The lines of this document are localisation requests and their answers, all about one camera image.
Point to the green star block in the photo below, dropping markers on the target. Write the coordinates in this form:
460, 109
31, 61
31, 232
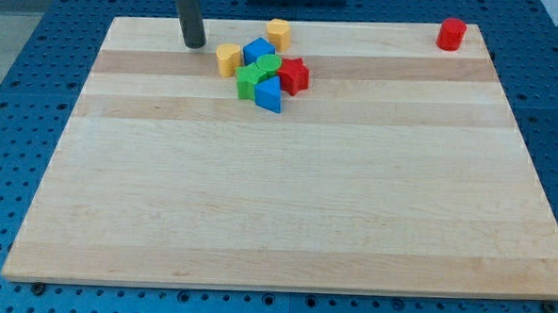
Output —
248, 76

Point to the blue triangle block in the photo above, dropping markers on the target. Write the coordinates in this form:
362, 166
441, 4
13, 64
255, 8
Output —
268, 94

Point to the green circle block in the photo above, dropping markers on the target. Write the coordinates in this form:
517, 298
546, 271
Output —
270, 64

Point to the yellow hexagon block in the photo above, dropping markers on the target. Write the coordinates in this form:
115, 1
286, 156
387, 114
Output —
279, 34

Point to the light wooden board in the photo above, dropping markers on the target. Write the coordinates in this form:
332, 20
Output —
399, 171

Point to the blue cube block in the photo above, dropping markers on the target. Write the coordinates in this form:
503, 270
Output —
255, 49

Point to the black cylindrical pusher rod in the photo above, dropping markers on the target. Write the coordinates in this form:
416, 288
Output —
191, 21

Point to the red star block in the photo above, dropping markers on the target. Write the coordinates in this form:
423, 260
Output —
294, 75

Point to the yellow heart block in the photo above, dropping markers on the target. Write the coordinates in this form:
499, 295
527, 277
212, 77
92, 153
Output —
228, 56

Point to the red cylinder block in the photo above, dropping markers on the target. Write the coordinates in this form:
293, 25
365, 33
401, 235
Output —
451, 34

